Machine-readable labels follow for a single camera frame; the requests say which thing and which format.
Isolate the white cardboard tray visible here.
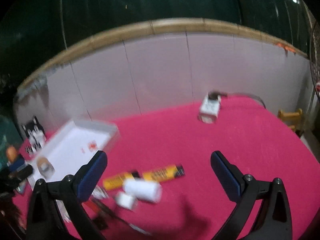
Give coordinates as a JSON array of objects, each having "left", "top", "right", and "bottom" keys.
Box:
[{"left": 28, "top": 119, "right": 119, "bottom": 188}]

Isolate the small white cube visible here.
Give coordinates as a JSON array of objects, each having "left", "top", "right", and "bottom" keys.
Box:
[{"left": 115, "top": 192, "right": 137, "bottom": 210}]

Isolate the black white cat figure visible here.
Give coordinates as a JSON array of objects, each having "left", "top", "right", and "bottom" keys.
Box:
[{"left": 21, "top": 116, "right": 47, "bottom": 155}]

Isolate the yellow wooden chair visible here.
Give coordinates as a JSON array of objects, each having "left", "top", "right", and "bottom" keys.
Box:
[{"left": 277, "top": 108, "right": 303, "bottom": 132}]

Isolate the red stick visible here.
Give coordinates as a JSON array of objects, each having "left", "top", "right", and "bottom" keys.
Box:
[{"left": 84, "top": 197, "right": 117, "bottom": 220}]

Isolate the yellow black tube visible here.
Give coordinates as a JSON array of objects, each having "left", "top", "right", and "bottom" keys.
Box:
[
  {"left": 103, "top": 171, "right": 140, "bottom": 191},
  {"left": 142, "top": 165, "right": 185, "bottom": 183}
]

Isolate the black plug with cable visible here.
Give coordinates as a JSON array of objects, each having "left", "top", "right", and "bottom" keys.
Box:
[{"left": 208, "top": 91, "right": 266, "bottom": 109}]

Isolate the brown tape roll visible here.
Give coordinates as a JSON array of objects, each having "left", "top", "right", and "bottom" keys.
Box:
[{"left": 36, "top": 157, "right": 55, "bottom": 179}]

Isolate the white power adapter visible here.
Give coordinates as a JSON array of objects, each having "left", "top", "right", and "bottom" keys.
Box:
[{"left": 198, "top": 94, "right": 221, "bottom": 124}]

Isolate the pink table cloth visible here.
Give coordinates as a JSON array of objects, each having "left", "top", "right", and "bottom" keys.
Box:
[{"left": 10, "top": 96, "right": 320, "bottom": 240}]

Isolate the white plastic bottle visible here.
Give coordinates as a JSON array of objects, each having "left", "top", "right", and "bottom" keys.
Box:
[{"left": 123, "top": 179, "right": 162, "bottom": 203}]

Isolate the bamboo rail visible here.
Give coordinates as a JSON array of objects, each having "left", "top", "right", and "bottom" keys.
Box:
[{"left": 17, "top": 18, "right": 308, "bottom": 92}]

